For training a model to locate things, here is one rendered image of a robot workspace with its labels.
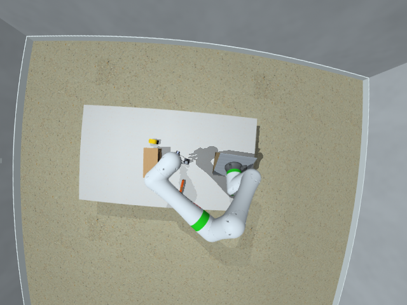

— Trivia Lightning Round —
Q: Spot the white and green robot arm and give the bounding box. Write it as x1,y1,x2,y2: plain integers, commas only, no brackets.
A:
144,152,261,242

